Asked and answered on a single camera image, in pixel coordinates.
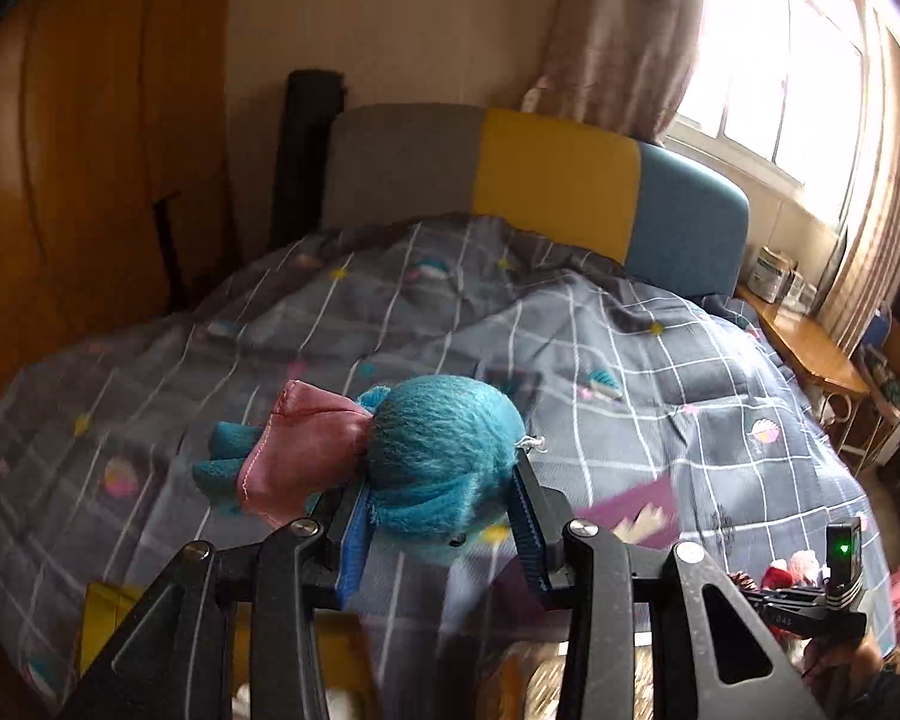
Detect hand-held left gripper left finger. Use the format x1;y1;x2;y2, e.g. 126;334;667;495
56;480;380;720

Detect ornate gold tissue box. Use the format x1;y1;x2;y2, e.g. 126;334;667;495
487;641;653;720

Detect wooden wardrobe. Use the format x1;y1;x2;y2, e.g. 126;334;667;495
0;0;241;436

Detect pink patterned curtain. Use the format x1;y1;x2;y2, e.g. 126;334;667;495
521;0;710;143
817;52;900;350

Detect blue chair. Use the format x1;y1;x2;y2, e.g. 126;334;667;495
862;307;895;351

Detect blue plush doll pink dress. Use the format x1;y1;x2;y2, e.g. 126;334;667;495
193;375;547;567

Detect black rolled mat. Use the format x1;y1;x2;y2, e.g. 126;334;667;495
270;69;346;252

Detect small white plush toy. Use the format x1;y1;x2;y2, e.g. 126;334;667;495
787;549;824;586

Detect white cable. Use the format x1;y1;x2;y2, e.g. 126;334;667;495
821;394;857;452

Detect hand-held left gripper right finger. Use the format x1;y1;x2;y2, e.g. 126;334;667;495
506;450;830;720

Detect grey checked quilt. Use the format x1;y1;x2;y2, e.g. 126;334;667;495
0;214;897;720

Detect gold metal tin box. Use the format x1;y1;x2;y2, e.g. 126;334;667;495
79;581;380;720

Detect wooden bedside desk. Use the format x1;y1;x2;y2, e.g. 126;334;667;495
735;285;871;398

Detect clear plastic containers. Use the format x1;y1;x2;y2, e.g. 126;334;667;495
784;270;816;314

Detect purple cardboard tissue box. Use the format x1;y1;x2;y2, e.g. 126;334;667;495
577;472;683;552

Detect bright window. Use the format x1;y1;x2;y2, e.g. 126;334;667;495
664;0;890;226

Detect person's right hand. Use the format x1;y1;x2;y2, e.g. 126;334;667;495
802;634;890;698

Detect grey yellow blue headboard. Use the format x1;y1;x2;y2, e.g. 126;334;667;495
322;103;751;297

